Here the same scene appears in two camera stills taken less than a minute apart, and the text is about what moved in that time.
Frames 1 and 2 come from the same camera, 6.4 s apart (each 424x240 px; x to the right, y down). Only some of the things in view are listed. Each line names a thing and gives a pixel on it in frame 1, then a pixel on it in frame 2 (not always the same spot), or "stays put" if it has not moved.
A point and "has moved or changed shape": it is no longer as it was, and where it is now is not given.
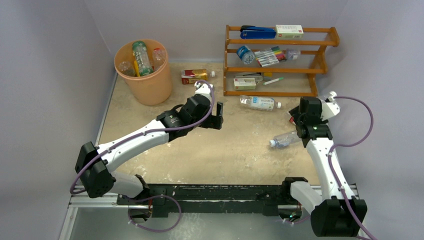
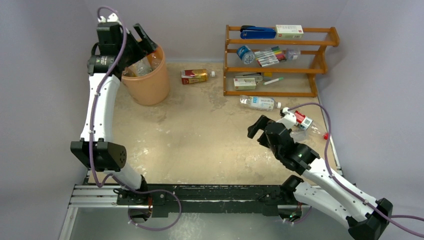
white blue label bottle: (260, 103) stays put
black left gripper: (214, 122) to (146, 43)
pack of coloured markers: (269, 56) stays put
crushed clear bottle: (284, 140) has moved or changed shape
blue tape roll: (245, 54) stays put
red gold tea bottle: (190, 76) stays put
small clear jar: (292, 54) stays put
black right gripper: (296, 114) to (266, 131)
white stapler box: (244, 83) stays put
